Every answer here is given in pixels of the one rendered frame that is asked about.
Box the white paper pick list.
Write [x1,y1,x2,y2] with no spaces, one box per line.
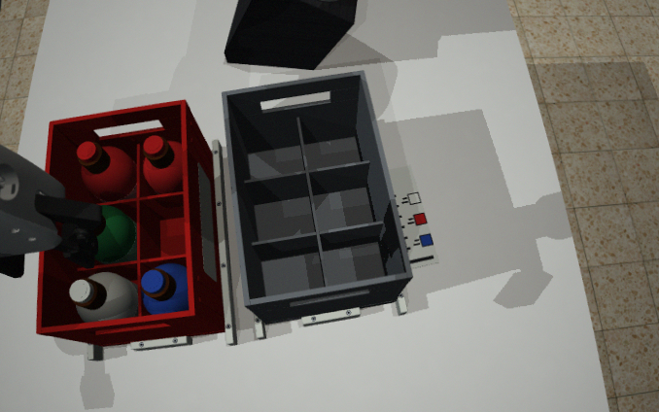
[389,165,439,269]

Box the red bottle crate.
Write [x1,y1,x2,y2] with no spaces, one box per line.
[36,99,225,347]

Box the green bottle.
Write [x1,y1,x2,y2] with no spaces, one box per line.
[93,205,137,264]

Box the blue bottle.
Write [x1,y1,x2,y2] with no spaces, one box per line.
[141,263,189,315]

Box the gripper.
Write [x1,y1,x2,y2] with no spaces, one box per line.
[0,145,102,278]

